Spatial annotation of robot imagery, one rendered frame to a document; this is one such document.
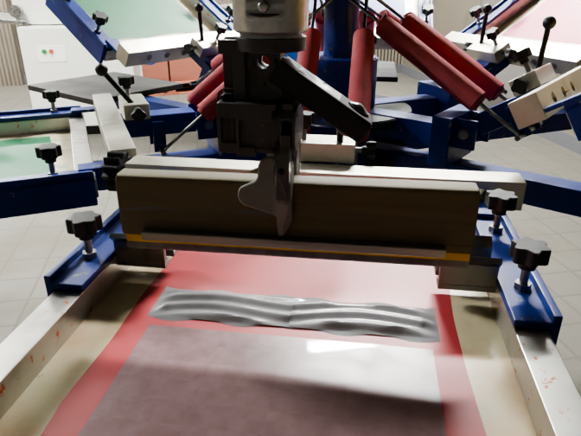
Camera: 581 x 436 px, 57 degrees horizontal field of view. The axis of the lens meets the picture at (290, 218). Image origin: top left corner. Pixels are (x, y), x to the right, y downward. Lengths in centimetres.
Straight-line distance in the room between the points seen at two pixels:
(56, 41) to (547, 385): 489
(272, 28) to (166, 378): 37
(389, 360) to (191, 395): 22
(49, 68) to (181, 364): 471
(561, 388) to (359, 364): 20
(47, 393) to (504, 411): 46
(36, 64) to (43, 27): 32
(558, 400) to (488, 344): 13
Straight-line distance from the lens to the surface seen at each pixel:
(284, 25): 53
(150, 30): 198
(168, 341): 66
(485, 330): 70
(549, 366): 61
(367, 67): 123
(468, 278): 72
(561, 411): 56
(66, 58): 517
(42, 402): 62
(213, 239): 62
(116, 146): 111
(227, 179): 60
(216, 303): 70
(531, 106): 101
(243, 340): 65
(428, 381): 61
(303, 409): 56
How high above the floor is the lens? 135
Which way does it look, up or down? 24 degrees down
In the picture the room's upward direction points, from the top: straight up
